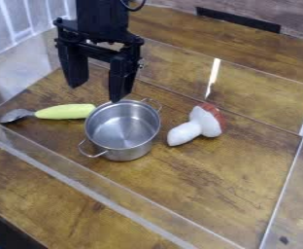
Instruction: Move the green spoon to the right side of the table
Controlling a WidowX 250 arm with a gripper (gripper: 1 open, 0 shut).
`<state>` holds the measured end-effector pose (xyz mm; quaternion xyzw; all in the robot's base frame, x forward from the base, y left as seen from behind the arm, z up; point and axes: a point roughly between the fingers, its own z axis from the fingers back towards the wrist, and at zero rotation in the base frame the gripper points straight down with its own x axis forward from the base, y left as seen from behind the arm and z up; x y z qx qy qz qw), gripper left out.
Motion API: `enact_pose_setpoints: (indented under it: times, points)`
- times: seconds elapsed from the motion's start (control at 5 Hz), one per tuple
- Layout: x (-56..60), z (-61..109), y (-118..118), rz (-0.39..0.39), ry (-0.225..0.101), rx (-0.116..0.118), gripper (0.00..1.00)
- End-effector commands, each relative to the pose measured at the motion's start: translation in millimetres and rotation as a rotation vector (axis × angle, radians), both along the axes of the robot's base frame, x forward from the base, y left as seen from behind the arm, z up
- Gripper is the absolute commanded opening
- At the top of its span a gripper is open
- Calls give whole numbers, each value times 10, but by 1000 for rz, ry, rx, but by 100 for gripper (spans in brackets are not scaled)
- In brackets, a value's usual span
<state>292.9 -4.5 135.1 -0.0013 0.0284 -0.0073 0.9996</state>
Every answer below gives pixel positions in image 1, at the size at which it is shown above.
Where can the black wall slot strip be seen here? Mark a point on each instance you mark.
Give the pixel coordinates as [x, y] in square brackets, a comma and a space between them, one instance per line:
[248, 22]

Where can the white red toy mushroom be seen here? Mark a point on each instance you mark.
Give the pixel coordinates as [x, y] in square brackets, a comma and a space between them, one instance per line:
[206, 121]

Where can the small steel pot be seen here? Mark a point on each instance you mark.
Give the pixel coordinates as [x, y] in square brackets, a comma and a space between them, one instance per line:
[119, 129]

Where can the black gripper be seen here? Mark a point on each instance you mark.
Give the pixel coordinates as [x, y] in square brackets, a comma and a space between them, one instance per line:
[96, 34]

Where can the green handled metal spoon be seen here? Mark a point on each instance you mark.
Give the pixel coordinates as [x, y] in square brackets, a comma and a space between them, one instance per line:
[58, 112]

